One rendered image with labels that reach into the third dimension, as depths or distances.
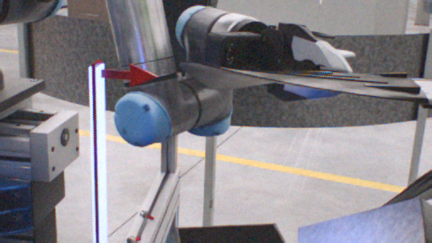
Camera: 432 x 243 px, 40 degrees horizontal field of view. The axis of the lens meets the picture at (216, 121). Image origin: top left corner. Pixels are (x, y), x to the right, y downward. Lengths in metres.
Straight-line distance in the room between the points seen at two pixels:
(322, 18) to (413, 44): 4.10
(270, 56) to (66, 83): 2.17
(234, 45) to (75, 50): 2.09
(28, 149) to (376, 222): 0.63
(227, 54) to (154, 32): 0.14
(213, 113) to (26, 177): 0.37
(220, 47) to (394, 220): 0.27
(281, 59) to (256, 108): 1.78
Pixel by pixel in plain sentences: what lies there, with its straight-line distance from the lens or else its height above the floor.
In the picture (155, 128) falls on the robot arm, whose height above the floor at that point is 1.08.
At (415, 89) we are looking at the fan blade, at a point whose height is 1.19.
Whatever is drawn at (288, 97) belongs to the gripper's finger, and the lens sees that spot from 0.72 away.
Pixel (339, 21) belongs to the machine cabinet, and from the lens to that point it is 6.74.
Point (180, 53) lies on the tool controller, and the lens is 1.18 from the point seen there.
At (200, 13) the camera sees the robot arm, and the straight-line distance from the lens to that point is 0.90.
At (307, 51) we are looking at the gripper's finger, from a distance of 0.69.
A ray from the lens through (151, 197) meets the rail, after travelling 1.09.
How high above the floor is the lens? 1.32
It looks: 17 degrees down
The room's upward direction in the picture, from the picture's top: 2 degrees clockwise
